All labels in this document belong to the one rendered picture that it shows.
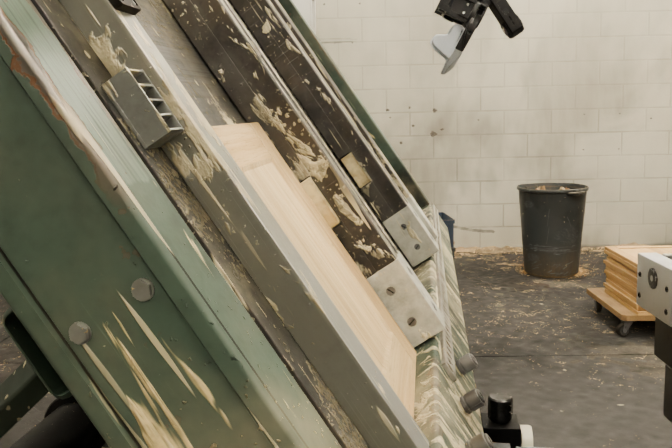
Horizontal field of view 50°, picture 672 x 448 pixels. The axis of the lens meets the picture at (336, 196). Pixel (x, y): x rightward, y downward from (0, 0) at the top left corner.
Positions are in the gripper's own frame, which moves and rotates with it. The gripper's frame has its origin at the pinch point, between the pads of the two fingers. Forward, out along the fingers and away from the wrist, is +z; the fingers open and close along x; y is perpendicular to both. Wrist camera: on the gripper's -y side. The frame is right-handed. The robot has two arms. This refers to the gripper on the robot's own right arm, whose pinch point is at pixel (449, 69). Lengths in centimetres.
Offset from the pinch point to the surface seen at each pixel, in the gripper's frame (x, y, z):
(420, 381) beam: 48, -10, 42
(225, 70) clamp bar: 31.4, 32.0, 17.8
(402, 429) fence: 71, -5, 40
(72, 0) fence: 68, 41, 17
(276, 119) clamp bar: 32.1, 22.2, 20.9
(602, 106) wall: -488, -176, -82
